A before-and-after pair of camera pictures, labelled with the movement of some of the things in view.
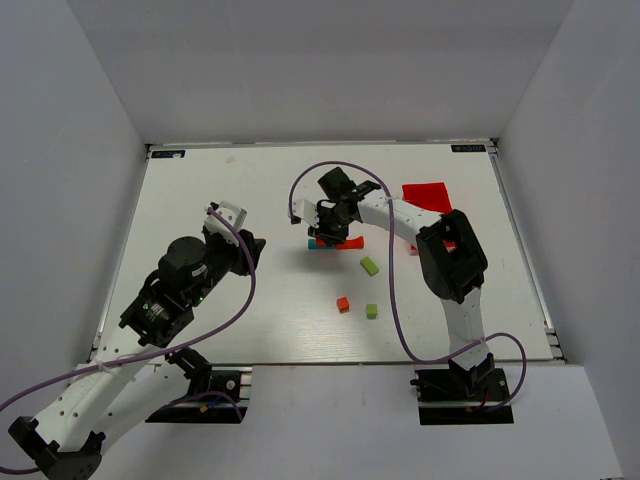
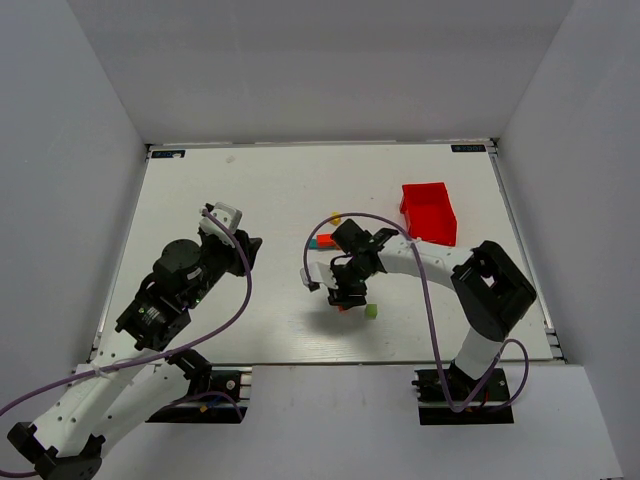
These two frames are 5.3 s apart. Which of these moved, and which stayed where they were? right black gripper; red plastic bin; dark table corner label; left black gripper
Moved: right black gripper
Stayed: dark table corner label; left black gripper; red plastic bin
